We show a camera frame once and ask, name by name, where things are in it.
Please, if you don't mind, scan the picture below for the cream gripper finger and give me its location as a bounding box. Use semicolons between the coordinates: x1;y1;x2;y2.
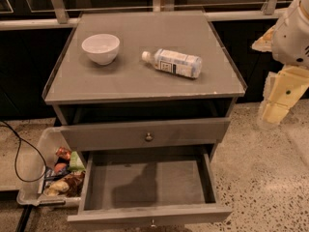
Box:
259;101;290;125

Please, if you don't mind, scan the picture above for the grey drawer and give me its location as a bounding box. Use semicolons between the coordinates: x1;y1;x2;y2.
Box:
61;118;230;152
68;146;232;230

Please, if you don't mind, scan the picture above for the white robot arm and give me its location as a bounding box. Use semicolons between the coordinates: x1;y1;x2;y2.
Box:
252;0;309;127

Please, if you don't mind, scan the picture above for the grey drawer cabinet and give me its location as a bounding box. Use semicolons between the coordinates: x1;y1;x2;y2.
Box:
42;10;248;164

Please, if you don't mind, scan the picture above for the grey top drawer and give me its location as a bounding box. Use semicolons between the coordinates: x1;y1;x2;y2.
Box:
61;118;230;152

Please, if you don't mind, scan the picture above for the clear plastic water bottle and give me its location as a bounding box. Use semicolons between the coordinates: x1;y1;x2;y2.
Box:
142;48;202;79

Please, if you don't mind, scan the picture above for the white ceramic bowl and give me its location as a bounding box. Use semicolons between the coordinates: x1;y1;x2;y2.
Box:
81;34;120;66

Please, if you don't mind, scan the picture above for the green snack packet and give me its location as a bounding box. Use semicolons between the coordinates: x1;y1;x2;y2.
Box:
69;151;85;172

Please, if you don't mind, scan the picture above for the red snack can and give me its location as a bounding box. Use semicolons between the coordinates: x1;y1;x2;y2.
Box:
56;147;71;160

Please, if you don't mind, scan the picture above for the brown snack bag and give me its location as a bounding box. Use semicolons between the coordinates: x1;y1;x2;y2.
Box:
43;172;85;197

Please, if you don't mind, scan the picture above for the clear plastic storage bin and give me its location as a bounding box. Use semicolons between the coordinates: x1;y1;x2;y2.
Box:
17;127;86;207

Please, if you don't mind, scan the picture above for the black cable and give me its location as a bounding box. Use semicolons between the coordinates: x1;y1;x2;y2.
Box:
0;120;48;184

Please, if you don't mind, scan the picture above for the metal railing frame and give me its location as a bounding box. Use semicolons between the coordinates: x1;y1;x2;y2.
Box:
0;0;293;30

